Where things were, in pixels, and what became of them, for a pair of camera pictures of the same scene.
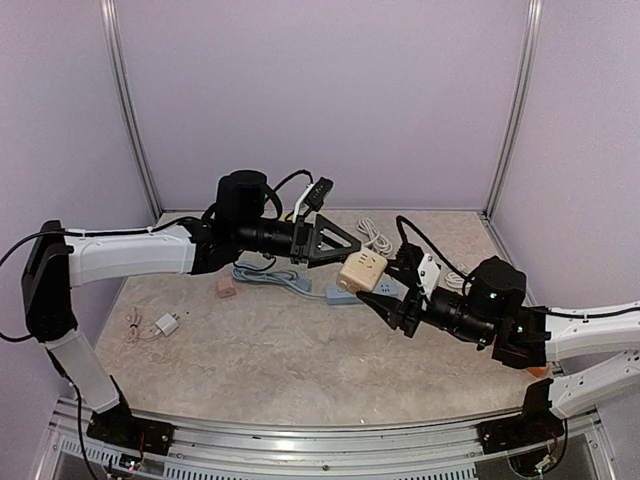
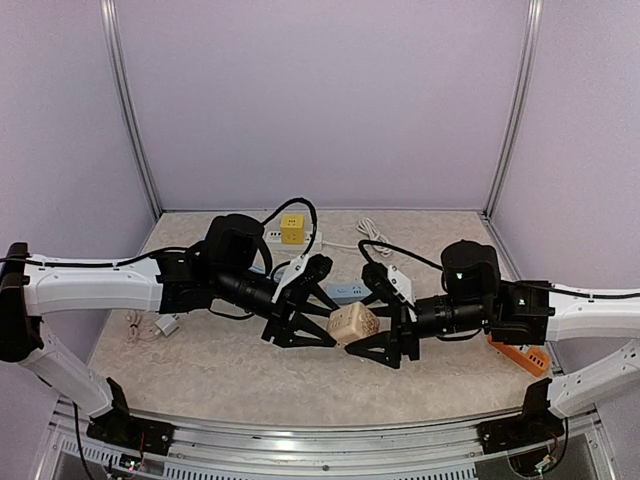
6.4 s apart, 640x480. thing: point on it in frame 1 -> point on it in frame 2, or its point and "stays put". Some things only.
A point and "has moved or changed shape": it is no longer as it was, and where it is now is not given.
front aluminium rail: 439,450 stays put
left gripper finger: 321,245 -> 319,293
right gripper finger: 386,307 -> 379,347
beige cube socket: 361,269 -> 352,323
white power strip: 376,232 has moved or changed shape
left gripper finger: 330,259 -> 297,341
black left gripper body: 302,231 -> 278,323
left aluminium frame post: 109,8 stays put
